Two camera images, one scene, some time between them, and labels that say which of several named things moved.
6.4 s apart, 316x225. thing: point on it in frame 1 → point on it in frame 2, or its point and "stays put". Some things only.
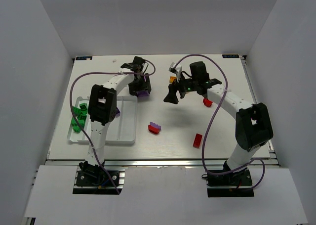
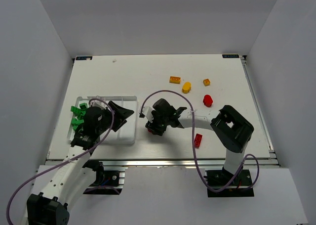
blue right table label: (230, 56) stays put
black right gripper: (177, 88) → (154, 125)
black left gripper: (140, 87) → (113, 117)
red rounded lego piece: (207, 102) stays put
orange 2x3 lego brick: (172, 78) stays put
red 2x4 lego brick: (197, 140) stays put
